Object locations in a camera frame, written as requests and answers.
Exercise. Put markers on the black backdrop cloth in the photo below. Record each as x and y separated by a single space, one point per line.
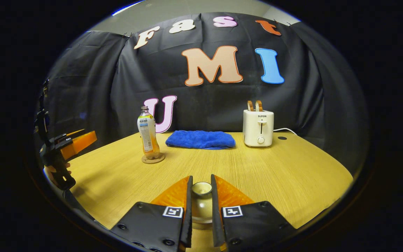
310 98

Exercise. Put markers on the toast slice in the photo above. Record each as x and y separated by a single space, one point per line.
259 105
250 106

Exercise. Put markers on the blue towel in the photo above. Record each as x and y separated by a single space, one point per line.
200 140

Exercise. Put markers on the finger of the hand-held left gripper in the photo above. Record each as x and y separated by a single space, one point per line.
70 134
80 143

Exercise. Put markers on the clear water bottle orange drink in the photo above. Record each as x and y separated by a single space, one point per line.
148 136

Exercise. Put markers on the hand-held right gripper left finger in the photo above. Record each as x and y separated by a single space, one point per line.
188 217

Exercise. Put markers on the round cork coaster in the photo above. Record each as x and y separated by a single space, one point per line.
154 160

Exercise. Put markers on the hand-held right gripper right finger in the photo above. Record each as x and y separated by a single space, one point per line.
215 217

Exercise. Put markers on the white toaster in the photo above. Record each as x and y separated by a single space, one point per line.
258 127

